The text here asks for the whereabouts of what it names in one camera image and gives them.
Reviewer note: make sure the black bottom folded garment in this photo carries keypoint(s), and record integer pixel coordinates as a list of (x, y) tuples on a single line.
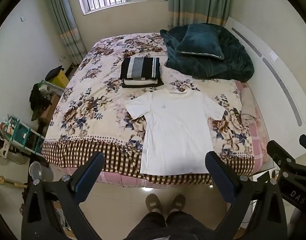
[(160, 83)]

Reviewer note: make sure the floral brown checkered bedspread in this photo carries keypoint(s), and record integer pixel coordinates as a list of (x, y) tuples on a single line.
[(104, 60)]

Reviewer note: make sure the black striped folded garment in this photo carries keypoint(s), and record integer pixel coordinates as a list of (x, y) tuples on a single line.
[(140, 68)]

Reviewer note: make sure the brown slipper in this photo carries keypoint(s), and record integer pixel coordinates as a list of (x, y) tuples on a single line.
[(178, 203), (153, 203)]

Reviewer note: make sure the green curtain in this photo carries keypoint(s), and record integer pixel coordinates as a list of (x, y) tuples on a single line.
[(182, 12), (68, 29)]

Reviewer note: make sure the green right curtain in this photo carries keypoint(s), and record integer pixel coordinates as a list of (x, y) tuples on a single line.
[(182, 12)]

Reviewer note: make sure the dark green plush blanket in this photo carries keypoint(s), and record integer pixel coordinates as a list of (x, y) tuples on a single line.
[(236, 65)]

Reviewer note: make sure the right brown slipper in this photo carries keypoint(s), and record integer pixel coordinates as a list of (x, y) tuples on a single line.
[(178, 203)]

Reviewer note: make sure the brown cardboard box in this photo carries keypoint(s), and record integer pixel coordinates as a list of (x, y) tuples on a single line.
[(48, 113)]

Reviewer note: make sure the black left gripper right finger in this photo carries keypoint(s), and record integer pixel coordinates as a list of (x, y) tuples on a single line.
[(268, 220)]

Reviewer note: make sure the white bed headboard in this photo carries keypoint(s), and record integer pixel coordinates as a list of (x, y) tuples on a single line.
[(278, 95)]

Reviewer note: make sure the teal storage rack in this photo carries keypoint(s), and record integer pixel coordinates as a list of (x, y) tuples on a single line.
[(22, 136)]

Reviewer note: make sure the cream folded garment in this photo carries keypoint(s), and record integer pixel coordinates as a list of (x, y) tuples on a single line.
[(130, 82)]

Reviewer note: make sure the dark clothes pile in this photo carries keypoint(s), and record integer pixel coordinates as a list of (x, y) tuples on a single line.
[(38, 103)]

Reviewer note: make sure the left brown slipper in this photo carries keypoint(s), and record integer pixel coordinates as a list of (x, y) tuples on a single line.
[(153, 203)]

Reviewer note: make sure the dark green velvet pillow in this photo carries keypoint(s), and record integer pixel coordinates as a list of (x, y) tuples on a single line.
[(201, 40)]

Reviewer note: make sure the person's dark trouser legs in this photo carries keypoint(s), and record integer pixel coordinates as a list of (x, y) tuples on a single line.
[(178, 225)]

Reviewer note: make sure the green left curtain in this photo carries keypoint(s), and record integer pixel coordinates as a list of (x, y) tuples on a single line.
[(68, 29)]

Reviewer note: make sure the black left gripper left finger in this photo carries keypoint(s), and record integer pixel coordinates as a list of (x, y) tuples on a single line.
[(39, 217)]

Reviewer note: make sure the wooden broom handle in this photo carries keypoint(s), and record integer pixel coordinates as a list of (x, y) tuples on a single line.
[(15, 184)]

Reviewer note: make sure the yellow box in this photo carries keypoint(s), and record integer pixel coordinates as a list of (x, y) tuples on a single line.
[(60, 80)]

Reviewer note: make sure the white t-shirt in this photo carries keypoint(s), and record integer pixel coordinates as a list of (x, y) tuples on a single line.
[(177, 136)]

